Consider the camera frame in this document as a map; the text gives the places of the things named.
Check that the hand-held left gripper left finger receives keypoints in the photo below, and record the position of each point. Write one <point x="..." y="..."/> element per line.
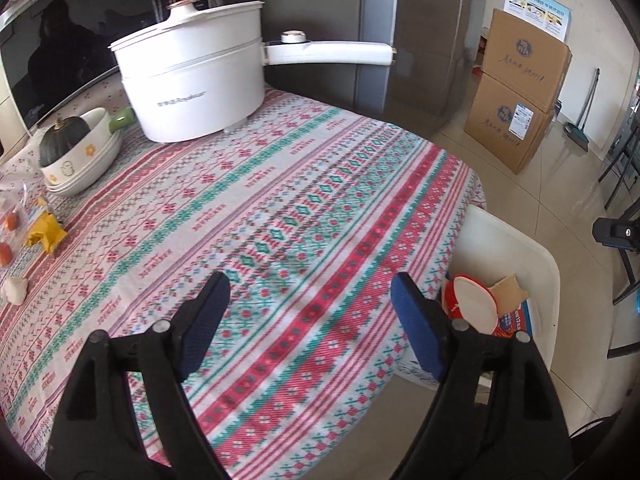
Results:
<point x="202" y="332"/>

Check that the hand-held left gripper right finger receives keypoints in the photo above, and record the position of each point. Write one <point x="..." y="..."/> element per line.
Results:
<point x="420" y="332"/>

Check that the white trash bin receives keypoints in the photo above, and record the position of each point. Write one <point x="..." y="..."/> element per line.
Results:
<point x="505" y="250"/>

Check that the red paper bowl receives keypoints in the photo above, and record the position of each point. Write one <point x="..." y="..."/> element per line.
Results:
<point x="472" y="302"/>

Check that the brown cardboard piece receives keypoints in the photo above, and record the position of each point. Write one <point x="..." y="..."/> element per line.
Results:
<point x="510" y="292"/>

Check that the red green patterned tablecloth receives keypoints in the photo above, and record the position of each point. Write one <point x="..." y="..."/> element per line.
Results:
<point x="260" y="220"/>

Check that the crumpled yellow wrapper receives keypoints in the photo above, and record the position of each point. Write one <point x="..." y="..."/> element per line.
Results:
<point x="47" y="232"/>

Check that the white shallow bowl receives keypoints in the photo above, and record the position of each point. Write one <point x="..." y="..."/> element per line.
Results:
<point x="100" y="172"/>

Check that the crumpled white tissue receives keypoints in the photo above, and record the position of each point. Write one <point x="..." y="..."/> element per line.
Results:
<point x="14" y="290"/>

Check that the small tangerine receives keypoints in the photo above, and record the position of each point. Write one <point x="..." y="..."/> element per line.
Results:
<point x="5" y="254"/>
<point x="11" y="221"/>

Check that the white flower print bowl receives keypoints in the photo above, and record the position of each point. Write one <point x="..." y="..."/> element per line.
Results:
<point x="75" y="160"/>

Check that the cardboard box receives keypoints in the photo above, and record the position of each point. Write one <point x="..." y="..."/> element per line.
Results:
<point x="505" y="130"/>
<point x="525" y="60"/>

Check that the black tripod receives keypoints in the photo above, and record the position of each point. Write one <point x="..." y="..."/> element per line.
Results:
<point x="617" y="232"/>

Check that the green vegetable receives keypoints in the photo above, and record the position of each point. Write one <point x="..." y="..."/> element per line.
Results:
<point x="122" y="119"/>

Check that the glass teapot with bamboo lid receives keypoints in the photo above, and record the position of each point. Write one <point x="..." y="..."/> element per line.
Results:
<point x="15" y="195"/>

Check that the dark green squash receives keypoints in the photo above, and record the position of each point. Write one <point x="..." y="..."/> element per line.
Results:
<point x="62" y="142"/>

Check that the white cherry print cloth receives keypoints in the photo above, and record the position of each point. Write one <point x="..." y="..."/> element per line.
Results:
<point x="20" y="160"/>

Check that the white electric pot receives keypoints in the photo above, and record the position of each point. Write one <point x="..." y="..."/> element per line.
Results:
<point x="190" y="80"/>

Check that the broom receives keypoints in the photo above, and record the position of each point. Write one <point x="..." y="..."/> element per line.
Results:
<point x="580" y="132"/>

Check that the black chair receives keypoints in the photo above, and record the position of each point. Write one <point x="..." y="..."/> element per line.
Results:
<point x="622" y="170"/>

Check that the grey refrigerator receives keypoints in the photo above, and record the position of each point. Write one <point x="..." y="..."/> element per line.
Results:
<point x="415" y="45"/>

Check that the black microwave oven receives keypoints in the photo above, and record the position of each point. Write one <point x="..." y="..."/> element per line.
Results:
<point x="75" y="45"/>

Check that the wall poster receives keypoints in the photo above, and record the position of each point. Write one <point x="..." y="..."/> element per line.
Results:
<point x="537" y="7"/>

